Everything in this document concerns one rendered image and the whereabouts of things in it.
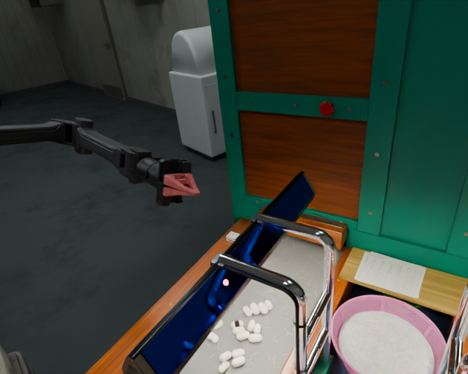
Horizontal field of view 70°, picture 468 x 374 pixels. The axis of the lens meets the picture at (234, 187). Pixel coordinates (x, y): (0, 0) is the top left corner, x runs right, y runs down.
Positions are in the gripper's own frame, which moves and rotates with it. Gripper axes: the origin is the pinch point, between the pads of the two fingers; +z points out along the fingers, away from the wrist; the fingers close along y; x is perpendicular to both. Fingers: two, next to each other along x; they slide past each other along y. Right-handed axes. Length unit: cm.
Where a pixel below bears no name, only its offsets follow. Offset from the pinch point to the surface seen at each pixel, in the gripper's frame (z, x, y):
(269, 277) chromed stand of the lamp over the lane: 21.1, -1.1, 8.5
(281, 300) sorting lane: 3, -35, 36
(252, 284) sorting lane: -8, -34, 37
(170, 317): 14.5, 13.8, 14.5
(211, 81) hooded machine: -217, -180, -28
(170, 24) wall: -381, -232, -96
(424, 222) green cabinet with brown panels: 26, -64, 7
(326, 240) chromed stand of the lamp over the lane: 22.2, -16.2, 4.4
